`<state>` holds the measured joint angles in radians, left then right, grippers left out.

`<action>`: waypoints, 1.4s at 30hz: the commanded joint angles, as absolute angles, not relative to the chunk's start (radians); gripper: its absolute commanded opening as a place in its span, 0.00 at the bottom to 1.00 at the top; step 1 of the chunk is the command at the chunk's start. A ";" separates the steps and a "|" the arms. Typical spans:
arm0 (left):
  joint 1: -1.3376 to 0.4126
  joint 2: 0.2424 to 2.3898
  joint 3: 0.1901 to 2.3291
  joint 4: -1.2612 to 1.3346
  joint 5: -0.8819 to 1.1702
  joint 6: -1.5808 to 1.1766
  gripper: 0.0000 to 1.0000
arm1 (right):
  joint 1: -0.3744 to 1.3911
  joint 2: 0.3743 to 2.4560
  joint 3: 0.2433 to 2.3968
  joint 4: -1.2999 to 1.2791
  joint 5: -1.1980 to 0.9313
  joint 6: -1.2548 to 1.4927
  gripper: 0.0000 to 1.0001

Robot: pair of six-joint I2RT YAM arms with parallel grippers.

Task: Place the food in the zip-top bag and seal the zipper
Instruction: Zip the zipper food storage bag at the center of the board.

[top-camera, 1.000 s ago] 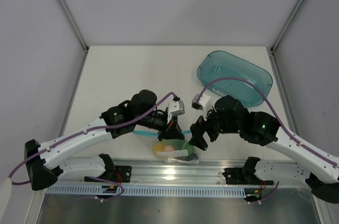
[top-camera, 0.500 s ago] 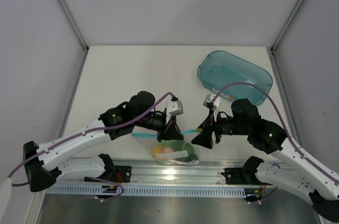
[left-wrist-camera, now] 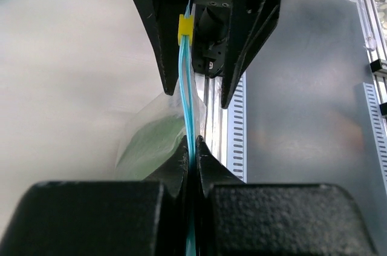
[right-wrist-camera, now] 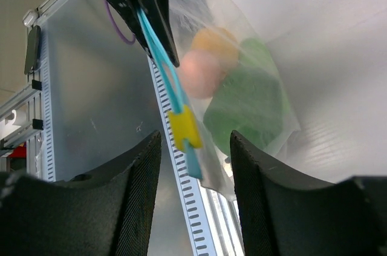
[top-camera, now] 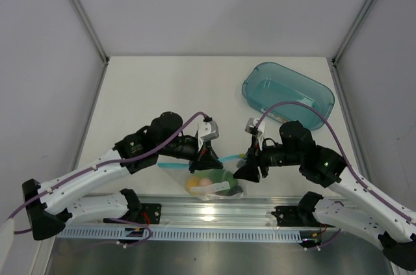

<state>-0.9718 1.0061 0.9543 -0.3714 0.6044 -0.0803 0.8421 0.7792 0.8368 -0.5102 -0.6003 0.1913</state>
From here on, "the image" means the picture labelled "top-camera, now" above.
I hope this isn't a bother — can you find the teal plastic tray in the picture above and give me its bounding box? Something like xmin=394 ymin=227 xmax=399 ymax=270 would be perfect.
xmin=242 ymin=62 xmax=335 ymax=131

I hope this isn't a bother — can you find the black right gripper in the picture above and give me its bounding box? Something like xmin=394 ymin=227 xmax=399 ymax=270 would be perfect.
xmin=233 ymin=135 xmax=302 ymax=183

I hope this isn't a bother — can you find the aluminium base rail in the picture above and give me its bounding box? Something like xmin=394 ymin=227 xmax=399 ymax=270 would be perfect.
xmin=42 ymin=193 xmax=400 ymax=231

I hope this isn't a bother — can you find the green toy bell pepper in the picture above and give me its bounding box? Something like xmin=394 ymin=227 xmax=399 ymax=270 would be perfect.
xmin=223 ymin=170 xmax=239 ymax=188

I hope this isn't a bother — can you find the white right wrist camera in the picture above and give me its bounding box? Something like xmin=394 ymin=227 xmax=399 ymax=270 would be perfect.
xmin=244 ymin=118 xmax=266 ymax=150

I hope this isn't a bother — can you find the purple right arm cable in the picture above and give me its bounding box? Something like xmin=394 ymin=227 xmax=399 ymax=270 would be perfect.
xmin=256 ymin=101 xmax=416 ymax=226

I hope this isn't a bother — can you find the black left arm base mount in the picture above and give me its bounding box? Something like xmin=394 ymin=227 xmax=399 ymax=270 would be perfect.
xmin=115 ymin=189 xmax=162 ymax=225

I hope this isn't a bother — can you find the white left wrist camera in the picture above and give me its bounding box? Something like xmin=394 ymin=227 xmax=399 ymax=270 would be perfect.
xmin=196 ymin=120 xmax=219 ymax=151

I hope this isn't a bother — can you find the white slotted cable duct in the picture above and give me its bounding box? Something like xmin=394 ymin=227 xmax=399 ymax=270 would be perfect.
xmin=58 ymin=226 xmax=302 ymax=243

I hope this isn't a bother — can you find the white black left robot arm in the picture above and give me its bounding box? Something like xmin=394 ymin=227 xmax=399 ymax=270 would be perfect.
xmin=22 ymin=112 xmax=223 ymax=241

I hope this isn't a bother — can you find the clear zip bag teal zipper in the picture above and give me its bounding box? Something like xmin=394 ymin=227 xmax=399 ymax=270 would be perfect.
xmin=157 ymin=153 xmax=246 ymax=202

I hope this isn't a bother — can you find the yellow toy lemon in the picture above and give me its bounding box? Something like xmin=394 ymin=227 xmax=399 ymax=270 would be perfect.
xmin=185 ymin=176 xmax=200 ymax=193

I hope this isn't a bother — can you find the pink toy egg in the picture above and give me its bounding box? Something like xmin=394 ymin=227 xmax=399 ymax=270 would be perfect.
xmin=198 ymin=177 xmax=213 ymax=187

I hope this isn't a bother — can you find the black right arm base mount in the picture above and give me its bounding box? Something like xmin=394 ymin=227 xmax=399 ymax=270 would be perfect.
xmin=270 ymin=192 xmax=324 ymax=228

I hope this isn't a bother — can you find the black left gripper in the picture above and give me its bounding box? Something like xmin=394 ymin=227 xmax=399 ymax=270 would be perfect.
xmin=157 ymin=137 xmax=223 ymax=174

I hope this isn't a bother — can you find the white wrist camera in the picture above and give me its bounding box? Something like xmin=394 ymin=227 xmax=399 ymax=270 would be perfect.
xmin=244 ymin=118 xmax=266 ymax=150
xmin=196 ymin=120 xmax=219 ymax=151

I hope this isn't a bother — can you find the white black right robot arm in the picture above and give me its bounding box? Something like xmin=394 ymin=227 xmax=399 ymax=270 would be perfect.
xmin=233 ymin=118 xmax=415 ymax=272

